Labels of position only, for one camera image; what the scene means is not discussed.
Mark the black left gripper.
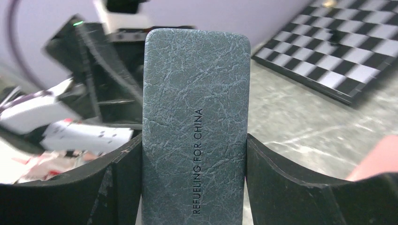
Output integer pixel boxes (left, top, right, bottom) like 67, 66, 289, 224
44, 14, 145, 124

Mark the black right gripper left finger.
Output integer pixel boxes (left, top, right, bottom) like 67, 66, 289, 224
0, 135, 142, 225

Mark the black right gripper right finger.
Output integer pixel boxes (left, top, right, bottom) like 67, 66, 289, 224
246, 135, 398, 225

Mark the grey-blue glasses case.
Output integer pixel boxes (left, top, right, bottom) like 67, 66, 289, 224
142, 29, 251, 225

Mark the pink glasses case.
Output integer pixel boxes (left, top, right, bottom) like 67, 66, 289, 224
346, 135, 398, 181

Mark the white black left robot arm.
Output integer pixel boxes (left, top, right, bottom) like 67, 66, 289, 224
45, 0, 155, 129

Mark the black white chessboard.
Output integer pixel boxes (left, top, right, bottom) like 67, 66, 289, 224
253, 0, 398, 105

